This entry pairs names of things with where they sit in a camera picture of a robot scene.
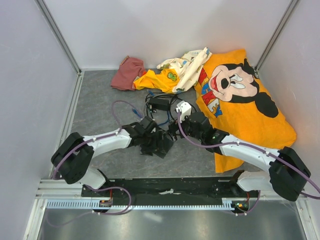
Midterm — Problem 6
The yellow dinosaur garment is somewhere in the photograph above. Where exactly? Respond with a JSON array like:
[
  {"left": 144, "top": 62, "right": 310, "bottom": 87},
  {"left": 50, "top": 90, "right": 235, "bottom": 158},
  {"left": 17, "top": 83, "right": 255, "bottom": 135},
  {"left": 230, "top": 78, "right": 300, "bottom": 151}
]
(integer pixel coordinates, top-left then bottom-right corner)
[{"left": 132, "top": 69, "right": 180, "bottom": 94}]

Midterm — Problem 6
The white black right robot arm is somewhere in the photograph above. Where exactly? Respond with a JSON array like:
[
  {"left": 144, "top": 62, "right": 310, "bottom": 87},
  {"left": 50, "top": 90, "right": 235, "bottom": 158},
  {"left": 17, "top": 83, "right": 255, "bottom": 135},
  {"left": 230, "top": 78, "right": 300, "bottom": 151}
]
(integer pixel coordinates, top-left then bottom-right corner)
[{"left": 174, "top": 108, "right": 311, "bottom": 202}]

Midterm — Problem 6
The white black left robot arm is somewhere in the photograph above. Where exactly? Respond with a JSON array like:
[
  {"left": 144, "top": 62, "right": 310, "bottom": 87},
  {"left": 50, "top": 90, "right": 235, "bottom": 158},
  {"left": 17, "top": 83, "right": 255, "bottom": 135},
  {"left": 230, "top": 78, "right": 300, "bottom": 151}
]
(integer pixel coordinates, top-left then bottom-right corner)
[{"left": 51, "top": 117, "right": 166, "bottom": 197}]

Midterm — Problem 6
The black power adapter brick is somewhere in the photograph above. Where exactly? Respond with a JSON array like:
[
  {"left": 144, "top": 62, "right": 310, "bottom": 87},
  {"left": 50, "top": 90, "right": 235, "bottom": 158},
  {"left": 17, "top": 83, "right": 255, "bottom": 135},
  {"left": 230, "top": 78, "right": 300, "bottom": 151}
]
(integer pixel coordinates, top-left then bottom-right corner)
[{"left": 148, "top": 97, "right": 170, "bottom": 111}]

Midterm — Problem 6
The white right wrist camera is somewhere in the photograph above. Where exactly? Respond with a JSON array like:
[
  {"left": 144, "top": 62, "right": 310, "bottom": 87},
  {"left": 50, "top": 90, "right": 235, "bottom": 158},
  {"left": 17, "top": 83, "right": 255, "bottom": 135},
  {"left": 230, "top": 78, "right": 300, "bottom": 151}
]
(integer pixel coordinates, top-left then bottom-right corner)
[{"left": 175, "top": 100, "right": 192, "bottom": 123}]

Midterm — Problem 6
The blue ethernet cable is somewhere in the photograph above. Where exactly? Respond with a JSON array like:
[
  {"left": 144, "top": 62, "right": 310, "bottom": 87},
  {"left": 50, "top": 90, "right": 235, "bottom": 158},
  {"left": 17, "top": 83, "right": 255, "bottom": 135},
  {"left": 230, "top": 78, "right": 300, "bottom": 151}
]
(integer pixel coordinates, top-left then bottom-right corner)
[{"left": 131, "top": 88, "right": 176, "bottom": 127}]

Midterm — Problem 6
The orange Mickey Mouse pillow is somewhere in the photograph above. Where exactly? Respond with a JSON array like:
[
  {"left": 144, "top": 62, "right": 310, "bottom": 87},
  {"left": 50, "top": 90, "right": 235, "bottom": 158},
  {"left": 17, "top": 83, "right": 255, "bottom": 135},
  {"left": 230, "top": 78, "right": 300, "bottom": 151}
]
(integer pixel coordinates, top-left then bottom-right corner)
[{"left": 194, "top": 48, "right": 298, "bottom": 173}]

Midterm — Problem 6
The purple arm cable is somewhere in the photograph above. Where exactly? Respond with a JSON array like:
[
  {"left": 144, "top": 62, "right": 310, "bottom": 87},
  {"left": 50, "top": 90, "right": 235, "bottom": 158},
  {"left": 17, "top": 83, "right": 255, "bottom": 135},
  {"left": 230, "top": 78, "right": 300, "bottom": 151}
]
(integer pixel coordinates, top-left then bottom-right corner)
[
  {"left": 44, "top": 100, "right": 145, "bottom": 228},
  {"left": 177, "top": 111, "right": 320, "bottom": 218}
]

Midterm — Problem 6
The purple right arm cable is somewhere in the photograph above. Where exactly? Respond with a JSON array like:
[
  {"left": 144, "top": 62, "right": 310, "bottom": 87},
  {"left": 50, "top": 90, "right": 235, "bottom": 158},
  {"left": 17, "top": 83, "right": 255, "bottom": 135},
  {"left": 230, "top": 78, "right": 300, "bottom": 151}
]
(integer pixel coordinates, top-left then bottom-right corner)
[{"left": 177, "top": 111, "right": 320, "bottom": 218}]

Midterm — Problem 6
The black network switch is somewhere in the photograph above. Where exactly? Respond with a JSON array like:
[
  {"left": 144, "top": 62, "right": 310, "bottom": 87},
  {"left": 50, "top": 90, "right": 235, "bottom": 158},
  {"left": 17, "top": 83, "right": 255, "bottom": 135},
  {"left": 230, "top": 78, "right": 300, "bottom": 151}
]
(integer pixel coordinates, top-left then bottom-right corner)
[{"left": 140, "top": 131, "right": 174, "bottom": 159}]

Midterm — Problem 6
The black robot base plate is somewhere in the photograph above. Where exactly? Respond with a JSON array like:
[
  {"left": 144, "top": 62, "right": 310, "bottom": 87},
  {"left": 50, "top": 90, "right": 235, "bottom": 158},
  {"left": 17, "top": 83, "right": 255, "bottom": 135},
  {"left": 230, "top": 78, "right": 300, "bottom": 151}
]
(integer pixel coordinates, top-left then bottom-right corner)
[{"left": 103, "top": 176, "right": 258, "bottom": 204}]

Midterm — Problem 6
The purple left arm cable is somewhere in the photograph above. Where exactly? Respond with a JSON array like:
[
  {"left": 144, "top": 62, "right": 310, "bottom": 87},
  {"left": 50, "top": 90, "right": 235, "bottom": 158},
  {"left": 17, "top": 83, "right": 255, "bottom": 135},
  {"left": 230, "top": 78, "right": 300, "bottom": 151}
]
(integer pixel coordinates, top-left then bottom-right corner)
[{"left": 44, "top": 100, "right": 145, "bottom": 228}]

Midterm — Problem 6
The aluminium frame rail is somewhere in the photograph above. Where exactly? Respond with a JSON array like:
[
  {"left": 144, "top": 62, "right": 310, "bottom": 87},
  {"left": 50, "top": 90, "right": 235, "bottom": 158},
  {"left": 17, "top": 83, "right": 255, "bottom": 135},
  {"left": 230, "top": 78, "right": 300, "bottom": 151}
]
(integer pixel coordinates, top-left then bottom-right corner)
[{"left": 35, "top": 179, "right": 82, "bottom": 199}]

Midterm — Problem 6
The black ethernet cable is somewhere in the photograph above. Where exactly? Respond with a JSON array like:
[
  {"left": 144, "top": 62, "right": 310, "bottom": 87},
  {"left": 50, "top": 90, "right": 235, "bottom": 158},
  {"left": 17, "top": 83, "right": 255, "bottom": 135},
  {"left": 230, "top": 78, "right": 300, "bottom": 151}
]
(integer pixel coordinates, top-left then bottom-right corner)
[{"left": 143, "top": 91, "right": 198, "bottom": 123}]

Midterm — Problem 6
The maroon red cloth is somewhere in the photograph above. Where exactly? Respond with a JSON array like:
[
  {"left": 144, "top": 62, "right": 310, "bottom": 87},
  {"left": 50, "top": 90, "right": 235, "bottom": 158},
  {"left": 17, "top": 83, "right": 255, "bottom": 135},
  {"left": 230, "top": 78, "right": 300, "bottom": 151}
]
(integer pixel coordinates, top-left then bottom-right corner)
[{"left": 110, "top": 56, "right": 145, "bottom": 91}]

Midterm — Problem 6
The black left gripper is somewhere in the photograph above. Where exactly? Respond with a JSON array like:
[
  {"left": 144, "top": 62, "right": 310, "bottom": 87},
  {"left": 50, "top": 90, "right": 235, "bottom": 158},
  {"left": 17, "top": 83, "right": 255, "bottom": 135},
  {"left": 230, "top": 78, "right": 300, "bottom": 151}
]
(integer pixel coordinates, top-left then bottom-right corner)
[{"left": 140, "top": 129, "right": 167, "bottom": 156}]

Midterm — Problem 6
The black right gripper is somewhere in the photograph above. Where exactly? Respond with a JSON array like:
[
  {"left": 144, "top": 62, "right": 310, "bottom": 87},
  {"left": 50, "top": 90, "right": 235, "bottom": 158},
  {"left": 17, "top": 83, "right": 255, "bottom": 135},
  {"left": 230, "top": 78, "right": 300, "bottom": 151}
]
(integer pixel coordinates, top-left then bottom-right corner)
[{"left": 166, "top": 113, "right": 204, "bottom": 142}]

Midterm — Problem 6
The grey slotted cable duct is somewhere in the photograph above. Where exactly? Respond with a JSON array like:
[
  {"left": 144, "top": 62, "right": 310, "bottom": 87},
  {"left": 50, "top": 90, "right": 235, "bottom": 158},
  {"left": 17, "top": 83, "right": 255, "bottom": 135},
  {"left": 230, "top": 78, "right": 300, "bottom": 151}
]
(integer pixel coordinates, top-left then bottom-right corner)
[{"left": 46, "top": 199, "right": 249, "bottom": 211}]

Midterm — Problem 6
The cream dinosaur print cloth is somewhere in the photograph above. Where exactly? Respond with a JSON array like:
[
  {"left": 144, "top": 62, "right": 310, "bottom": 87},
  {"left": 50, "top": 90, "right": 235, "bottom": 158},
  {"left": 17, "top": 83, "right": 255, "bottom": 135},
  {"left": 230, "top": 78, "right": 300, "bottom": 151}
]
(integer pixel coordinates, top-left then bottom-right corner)
[{"left": 156, "top": 47, "right": 212, "bottom": 94}]

